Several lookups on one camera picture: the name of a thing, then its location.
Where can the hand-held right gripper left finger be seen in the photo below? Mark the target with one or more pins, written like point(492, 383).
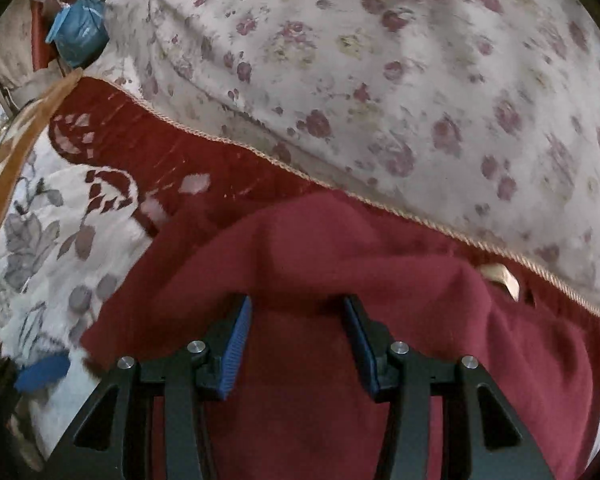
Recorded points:
point(237, 342)

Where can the maroon sweater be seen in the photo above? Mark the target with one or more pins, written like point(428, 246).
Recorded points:
point(305, 260)

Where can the floral plush blanket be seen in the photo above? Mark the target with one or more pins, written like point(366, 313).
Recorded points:
point(55, 260)

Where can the teal plastic bag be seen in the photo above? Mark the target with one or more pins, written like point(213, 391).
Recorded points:
point(77, 27)

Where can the pink flowered white quilt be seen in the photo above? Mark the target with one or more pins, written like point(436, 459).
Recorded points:
point(380, 85)

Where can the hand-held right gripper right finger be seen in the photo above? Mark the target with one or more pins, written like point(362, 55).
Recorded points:
point(362, 347)

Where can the metal rod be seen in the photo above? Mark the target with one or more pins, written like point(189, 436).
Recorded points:
point(0, 91)

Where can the red-brown cloth strip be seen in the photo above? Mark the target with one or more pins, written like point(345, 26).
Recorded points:
point(41, 35)

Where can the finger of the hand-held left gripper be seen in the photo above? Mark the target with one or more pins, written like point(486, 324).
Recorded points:
point(40, 375)

